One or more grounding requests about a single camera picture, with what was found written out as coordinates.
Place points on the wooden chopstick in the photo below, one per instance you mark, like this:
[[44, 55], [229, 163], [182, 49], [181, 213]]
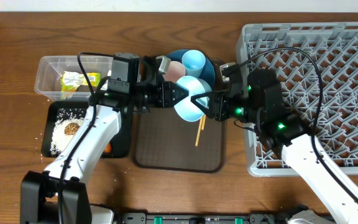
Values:
[[200, 128], [204, 123]]

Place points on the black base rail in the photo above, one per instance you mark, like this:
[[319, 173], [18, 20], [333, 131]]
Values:
[[299, 214]]

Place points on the black plastic tray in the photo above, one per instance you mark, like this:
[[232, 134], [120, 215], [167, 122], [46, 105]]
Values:
[[120, 142]]

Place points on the clear plastic bin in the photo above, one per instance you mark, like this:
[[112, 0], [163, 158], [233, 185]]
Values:
[[51, 69]]

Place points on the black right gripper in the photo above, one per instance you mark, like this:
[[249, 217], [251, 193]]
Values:
[[217, 106]]

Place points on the brown mushroom piece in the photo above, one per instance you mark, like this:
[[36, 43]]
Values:
[[71, 129]]

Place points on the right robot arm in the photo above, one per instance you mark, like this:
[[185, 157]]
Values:
[[284, 133]]

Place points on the brown serving tray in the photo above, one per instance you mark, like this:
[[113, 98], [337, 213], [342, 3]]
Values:
[[166, 140]]

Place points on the pile of white rice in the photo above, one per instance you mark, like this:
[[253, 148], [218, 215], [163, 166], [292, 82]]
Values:
[[61, 137]]

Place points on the orange carrot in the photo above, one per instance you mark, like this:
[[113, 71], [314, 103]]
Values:
[[108, 148]]

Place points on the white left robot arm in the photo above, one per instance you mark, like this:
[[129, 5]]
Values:
[[59, 194]]

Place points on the light blue cup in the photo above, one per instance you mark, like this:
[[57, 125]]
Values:
[[193, 62]]

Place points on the left wooden chopstick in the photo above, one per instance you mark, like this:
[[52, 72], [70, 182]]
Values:
[[200, 128]]

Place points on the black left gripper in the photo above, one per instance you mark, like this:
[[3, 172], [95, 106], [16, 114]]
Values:
[[162, 96]]

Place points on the right wooden chopstick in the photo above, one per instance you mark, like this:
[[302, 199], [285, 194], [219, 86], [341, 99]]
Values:
[[204, 123]]

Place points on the yellow green snack wrapper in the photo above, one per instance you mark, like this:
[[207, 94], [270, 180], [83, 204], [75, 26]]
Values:
[[71, 81]]

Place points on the grey dishwasher rack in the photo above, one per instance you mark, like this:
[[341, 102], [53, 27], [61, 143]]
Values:
[[317, 65]]

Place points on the pink cup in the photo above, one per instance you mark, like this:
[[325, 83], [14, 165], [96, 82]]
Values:
[[176, 70]]

